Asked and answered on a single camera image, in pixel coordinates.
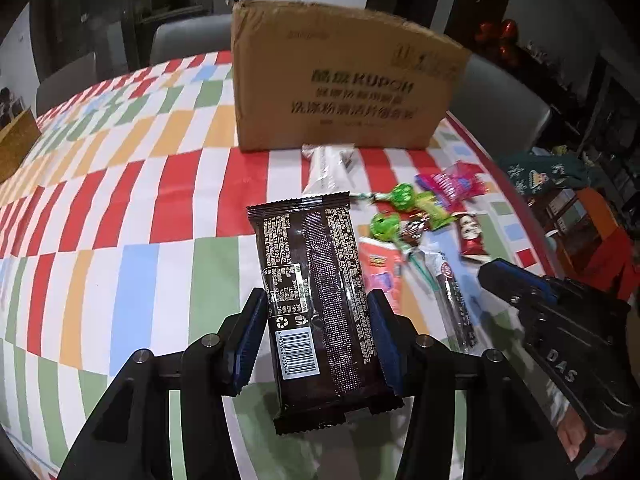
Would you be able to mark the person's right hand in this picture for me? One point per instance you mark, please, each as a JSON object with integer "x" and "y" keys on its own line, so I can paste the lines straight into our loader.
{"x": 582, "y": 437}

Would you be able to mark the green printed cloth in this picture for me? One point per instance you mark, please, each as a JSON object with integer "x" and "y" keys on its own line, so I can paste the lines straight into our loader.
{"x": 545, "y": 172}

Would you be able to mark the green lollipop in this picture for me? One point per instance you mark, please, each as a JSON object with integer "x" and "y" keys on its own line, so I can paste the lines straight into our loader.
{"x": 384, "y": 225}
{"x": 402, "y": 195}

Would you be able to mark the small red chocolate packet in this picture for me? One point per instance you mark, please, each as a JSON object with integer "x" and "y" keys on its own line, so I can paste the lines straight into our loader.
{"x": 471, "y": 235}

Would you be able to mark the long dark wafer bar packet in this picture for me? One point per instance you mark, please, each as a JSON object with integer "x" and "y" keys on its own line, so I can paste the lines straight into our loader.
{"x": 455, "y": 300}

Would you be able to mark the light green candy packet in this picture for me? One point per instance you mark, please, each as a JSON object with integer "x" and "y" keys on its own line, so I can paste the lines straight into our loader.
{"x": 437, "y": 212}

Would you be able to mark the red foil balloon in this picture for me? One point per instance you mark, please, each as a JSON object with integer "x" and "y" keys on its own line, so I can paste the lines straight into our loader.
{"x": 500, "y": 40}

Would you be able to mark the grey chair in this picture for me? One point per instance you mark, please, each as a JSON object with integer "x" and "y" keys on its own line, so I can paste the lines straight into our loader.
{"x": 190, "y": 40}
{"x": 65, "y": 85}
{"x": 505, "y": 105}

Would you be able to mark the orange chair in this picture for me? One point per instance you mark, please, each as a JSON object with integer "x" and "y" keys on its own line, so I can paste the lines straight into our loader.
{"x": 600, "y": 230}

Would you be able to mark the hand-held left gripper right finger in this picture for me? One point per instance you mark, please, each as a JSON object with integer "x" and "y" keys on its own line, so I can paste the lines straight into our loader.
{"x": 386, "y": 345}

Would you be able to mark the dark brown chocolate packet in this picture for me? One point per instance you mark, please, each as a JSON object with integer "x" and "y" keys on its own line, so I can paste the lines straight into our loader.
{"x": 320, "y": 285}

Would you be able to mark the cluttered shelf unit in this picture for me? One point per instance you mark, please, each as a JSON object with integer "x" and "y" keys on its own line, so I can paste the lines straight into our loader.
{"x": 600, "y": 110}

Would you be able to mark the orange pink snack packet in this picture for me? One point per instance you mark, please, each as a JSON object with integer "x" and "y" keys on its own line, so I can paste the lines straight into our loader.
{"x": 382, "y": 272}

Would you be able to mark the small brown candy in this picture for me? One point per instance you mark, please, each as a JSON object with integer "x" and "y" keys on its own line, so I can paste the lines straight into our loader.
{"x": 414, "y": 230}

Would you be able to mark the brown cardboard box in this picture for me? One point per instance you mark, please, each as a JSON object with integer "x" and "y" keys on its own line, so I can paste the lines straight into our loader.
{"x": 350, "y": 60}

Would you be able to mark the white snack bar packet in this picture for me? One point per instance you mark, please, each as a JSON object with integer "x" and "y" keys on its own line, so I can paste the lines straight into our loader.
{"x": 325, "y": 170}

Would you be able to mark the golden brown box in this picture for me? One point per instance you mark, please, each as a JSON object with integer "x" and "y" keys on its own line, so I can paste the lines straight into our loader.
{"x": 17, "y": 147}

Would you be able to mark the pink candy packet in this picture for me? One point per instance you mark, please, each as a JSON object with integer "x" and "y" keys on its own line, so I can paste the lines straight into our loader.
{"x": 450, "y": 182}

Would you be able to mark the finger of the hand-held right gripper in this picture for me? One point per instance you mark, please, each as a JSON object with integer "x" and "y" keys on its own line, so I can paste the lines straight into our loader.
{"x": 510, "y": 275}
{"x": 515, "y": 310}

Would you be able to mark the dark glass cabinet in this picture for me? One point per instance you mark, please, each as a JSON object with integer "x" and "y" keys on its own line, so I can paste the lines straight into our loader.
{"x": 125, "y": 5}

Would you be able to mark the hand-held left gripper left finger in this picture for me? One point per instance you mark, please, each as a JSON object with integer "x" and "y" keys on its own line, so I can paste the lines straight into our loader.
{"x": 247, "y": 340}

